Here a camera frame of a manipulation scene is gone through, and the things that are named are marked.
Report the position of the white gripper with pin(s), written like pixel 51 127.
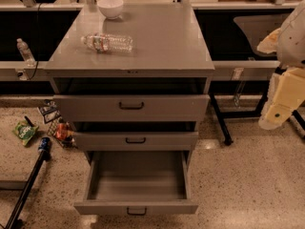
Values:
pixel 293 39

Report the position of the clear plastic water bottle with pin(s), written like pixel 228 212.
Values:
pixel 104 42

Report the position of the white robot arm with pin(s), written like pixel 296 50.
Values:
pixel 291 41

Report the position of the grey middle drawer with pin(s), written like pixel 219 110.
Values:
pixel 138 141

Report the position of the grey metal drawer cabinet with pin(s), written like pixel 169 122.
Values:
pixel 169 57

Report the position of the grey top drawer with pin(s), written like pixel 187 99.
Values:
pixel 78 108

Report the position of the grey open bottom drawer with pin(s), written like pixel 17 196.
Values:
pixel 137 184

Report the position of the small upright water bottle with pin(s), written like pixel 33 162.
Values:
pixel 25 52

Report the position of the black folding stand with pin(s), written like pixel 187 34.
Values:
pixel 236 88

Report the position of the dark grey tray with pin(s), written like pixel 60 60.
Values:
pixel 257 27

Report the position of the white ceramic bowl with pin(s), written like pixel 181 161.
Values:
pixel 111 9

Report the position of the orange snack packet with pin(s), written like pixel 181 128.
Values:
pixel 63 132

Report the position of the blue soda can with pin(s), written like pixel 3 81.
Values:
pixel 44 145

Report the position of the green snack bag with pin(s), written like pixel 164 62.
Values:
pixel 24 131

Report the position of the black tripod leg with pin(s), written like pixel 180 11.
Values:
pixel 43 156

